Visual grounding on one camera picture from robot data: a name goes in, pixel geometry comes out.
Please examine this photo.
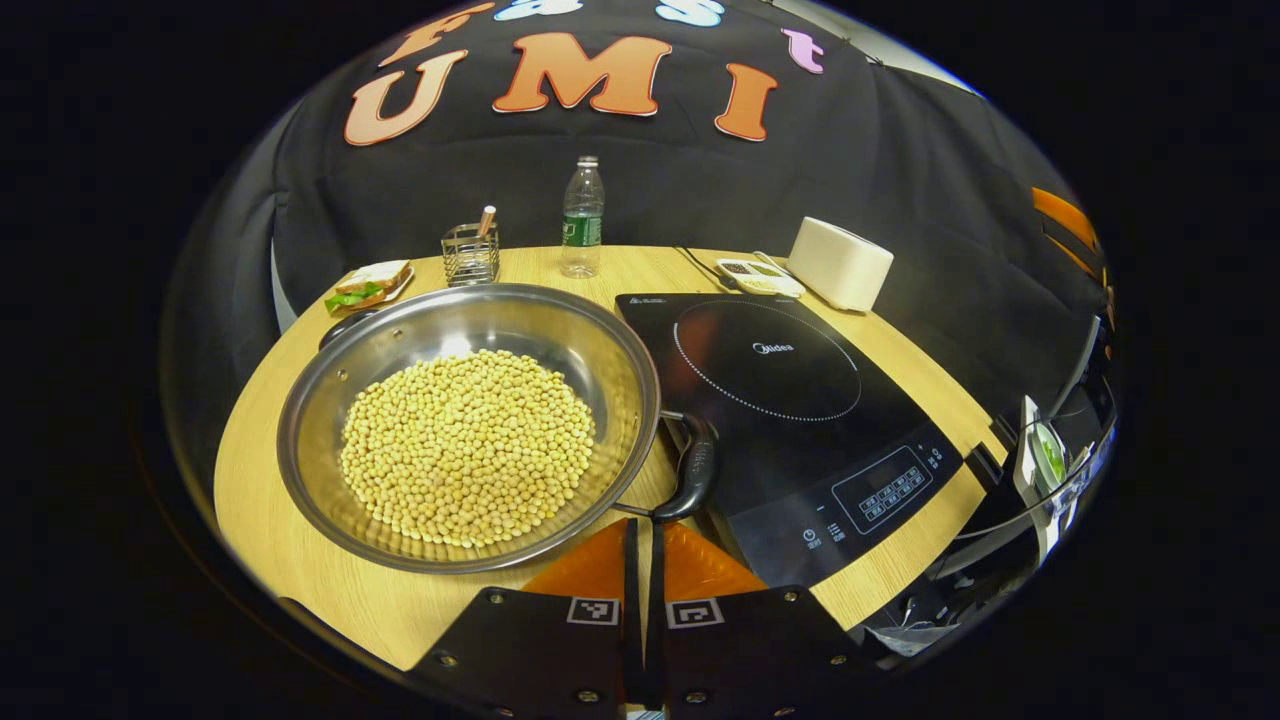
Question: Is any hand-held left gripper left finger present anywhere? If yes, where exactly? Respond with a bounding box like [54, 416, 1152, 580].
[405, 518, 641, 720]

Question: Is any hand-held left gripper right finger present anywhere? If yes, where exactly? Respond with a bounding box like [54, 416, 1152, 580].
[645, 520, 886, 720]

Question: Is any pile of soybeans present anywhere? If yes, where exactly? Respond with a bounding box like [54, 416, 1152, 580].
[340, 348, 598, 549]

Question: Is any black induction cooktop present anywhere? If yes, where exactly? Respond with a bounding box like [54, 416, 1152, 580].
[614, 292, 966, 589]

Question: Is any stainless steel pot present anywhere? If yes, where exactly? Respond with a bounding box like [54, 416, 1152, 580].
[277, 283, 721, 575]

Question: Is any white and green object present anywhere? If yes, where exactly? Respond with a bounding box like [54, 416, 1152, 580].
[1015, 395, 1071, 531]

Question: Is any white toaster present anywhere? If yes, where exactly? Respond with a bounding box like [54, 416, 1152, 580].
[787, 216, 895, 313]

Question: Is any divided white grain dish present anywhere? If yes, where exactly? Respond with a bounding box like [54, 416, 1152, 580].
[715, 258, 806, 299]

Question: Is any sandwich with lettuce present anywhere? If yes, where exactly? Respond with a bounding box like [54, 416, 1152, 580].
[323, 260, 413, 313]

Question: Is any black backdrop cloth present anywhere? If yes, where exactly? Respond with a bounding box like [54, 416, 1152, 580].
[160, 0, 1111, 501]

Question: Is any clear plastic water bottle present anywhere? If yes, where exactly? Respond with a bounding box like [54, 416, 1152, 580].
[560, 155, 606, 279]

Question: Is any wire mesh utensil holder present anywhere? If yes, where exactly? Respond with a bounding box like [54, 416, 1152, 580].
[441, 222, 501, 288]

